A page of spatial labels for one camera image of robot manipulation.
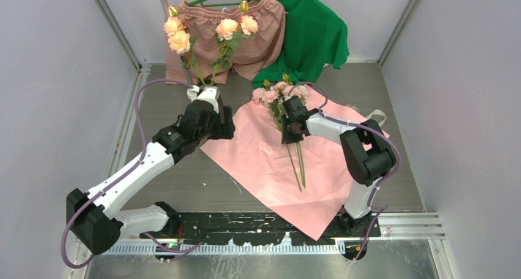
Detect green t-shirt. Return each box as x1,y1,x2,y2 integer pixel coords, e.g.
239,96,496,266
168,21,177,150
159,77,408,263
252,0,349,88

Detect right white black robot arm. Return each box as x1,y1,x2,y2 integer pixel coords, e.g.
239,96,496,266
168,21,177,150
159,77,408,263
281,96,398,237

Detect peach rose stem with bud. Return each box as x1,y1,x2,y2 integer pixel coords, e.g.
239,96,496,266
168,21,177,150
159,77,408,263
163,6,205,85

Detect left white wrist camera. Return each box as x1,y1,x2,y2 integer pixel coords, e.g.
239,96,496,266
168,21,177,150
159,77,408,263
186,85,220,114

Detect pink paper bouquet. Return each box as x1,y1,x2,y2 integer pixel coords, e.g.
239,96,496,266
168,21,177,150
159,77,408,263
202,85,367,240

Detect pink rose stems bunch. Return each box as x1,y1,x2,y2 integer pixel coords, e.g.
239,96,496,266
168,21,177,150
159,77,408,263
252,73,308,192

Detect cream printed ribbon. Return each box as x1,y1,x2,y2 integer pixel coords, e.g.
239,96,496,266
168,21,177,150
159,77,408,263
347,104,387,127

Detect black conical vase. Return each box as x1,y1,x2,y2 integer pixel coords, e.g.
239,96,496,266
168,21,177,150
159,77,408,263
197,85,223,114

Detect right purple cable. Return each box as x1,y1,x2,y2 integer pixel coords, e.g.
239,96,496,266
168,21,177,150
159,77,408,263
286,81,402,262

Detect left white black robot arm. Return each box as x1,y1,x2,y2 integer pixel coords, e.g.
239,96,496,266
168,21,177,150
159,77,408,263
66,100,235,255

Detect pink shorts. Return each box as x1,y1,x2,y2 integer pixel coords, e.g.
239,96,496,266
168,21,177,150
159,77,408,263
178,0,286,84

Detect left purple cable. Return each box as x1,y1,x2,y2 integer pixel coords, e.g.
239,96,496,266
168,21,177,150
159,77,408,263
61,79,208,270

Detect purple cable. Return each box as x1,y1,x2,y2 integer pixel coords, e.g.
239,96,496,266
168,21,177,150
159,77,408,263
286,81,402,262
61,79,208,270

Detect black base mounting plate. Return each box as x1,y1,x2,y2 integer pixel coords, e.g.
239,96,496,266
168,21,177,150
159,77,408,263
151,212,381,246

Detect silver clothes rack pole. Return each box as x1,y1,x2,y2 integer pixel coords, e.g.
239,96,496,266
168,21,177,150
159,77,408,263
159,0,200,100

